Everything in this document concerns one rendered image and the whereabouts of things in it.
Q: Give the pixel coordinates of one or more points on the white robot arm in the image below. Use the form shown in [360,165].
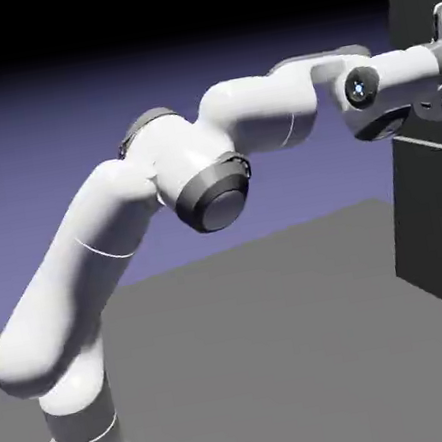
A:
[96,225]

